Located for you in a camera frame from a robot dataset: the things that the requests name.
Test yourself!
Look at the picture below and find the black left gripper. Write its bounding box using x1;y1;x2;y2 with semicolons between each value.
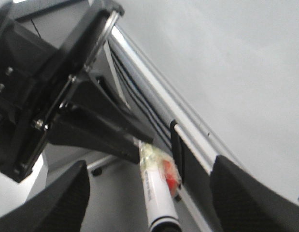
0;0;154;182

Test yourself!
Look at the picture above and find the black end cap on rail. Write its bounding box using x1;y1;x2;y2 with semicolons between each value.
170;120;185;183

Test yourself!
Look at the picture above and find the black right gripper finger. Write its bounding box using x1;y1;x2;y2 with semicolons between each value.
47;103;140;164
210;155;299;232
0;160;90;232

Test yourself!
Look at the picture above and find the whiteboard with aluminium frame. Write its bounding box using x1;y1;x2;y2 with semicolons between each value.
110;0;299;232

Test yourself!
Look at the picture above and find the white dry-erase marker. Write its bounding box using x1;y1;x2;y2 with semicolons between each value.
139;142;182;232

